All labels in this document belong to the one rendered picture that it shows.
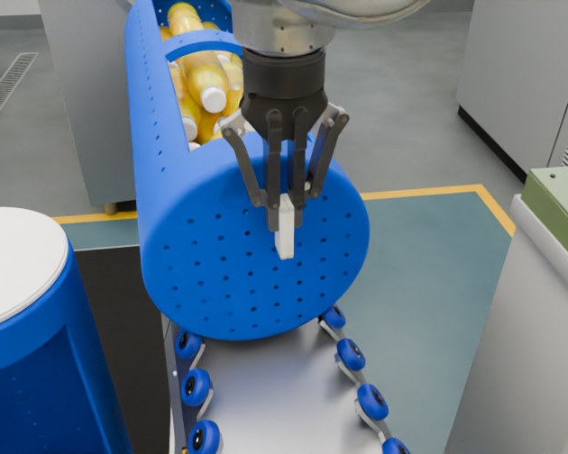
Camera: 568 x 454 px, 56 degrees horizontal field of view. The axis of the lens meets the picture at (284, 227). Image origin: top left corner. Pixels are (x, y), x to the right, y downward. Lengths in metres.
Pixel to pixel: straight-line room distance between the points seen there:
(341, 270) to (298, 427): 0.20
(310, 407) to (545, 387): 0.48
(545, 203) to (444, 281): 1.42
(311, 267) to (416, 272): 1.69
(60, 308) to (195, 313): 0.20
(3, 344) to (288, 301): 0.36
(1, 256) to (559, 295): 0.84
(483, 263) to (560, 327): 1.53
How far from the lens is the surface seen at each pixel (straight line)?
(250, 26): 0.46
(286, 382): 0.74
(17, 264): 0.82
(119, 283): 2.11
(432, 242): 2.54
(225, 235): 0.62
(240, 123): 0.52
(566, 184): 0.98
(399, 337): 2.08
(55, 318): 0.80
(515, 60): 3.13
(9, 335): 0.77
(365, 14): 0.27
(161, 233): 0.61
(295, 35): 0.46
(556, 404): 1.04
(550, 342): 1.02
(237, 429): 0.70
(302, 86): 0.48
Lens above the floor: 1.52
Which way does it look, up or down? 37 degrees down
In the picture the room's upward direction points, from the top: straight up
